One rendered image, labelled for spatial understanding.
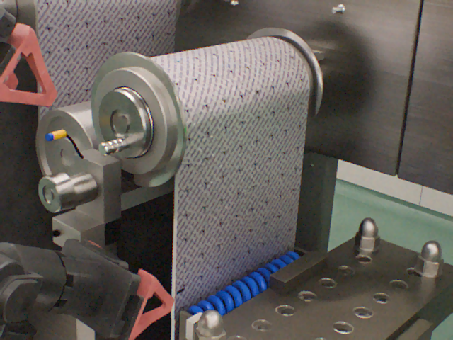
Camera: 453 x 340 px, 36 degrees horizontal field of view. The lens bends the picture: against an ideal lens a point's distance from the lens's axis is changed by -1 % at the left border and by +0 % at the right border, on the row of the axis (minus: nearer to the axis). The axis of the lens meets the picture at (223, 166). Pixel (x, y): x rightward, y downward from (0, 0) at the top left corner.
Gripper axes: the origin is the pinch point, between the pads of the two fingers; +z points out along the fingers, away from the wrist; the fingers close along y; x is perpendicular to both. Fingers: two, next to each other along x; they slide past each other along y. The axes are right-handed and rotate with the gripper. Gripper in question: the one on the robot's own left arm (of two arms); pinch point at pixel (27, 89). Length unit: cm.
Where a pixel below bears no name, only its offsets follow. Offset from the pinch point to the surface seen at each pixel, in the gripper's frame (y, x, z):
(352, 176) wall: -118, 87, 291
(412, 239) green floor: -68, 62, 277
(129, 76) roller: 0.0, 7.5, 10.1
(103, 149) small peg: 0.2, -0.4, 11.6
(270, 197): 5.9, 5.8, 35.4
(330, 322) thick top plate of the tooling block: 19.2, -5.2, 37.7
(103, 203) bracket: -1.5, -5.1, 17.2
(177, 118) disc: 6.1, 5.4, 13.0
